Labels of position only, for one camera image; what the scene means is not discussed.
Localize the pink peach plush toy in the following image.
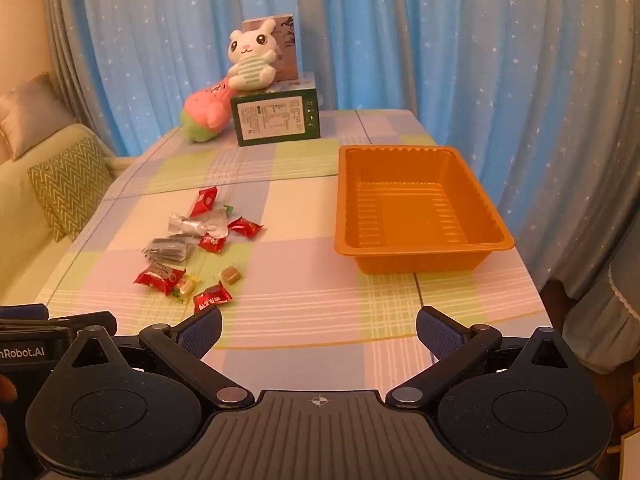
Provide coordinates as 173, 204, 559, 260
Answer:
181, 76, 236, 143

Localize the green yellow candy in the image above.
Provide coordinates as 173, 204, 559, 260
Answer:
170, 275, 201, 302

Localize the orange plastic tray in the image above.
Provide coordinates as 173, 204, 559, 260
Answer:
334, 144, 516, 276

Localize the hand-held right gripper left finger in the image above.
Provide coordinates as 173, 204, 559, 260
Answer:
50, 305, 255, 412

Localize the large red candy packet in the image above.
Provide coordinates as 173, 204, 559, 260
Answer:
133, 264, 187, 292

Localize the green cardboard box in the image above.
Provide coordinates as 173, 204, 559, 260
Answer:
230, 71, 321, 147

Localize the blue star-print curtain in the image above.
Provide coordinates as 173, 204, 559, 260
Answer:
42, 0, 640, 306

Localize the beige printed box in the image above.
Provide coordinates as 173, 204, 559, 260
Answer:
242, 11, 303, 83

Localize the white plush bunny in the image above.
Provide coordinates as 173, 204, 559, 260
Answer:
227, 18, 281, 91

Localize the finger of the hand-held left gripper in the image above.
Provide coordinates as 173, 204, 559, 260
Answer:
0, 304, 50, 322
47, 311, 119, 348

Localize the pastel plaid tablecloth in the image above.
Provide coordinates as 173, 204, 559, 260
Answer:
37, 107, 556, 393

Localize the grey cushion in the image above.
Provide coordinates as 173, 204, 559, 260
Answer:
0, 72, 76, 161

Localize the grey lace-trimmed cloth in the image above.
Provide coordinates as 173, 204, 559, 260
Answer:
564, 247, 640, 377

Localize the silver foil packet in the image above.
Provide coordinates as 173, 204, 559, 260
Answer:
167, 210, 229, 239

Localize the person's left hand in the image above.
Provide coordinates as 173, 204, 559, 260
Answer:
0, 374, 19, 456

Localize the green zigzag cushion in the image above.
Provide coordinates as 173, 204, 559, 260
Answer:
27, 136, 114, 244

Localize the light green sofa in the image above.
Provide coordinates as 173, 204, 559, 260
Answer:
0, 72, 137, 311

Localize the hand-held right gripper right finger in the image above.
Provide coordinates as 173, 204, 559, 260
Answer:
385, 305, 591, 411

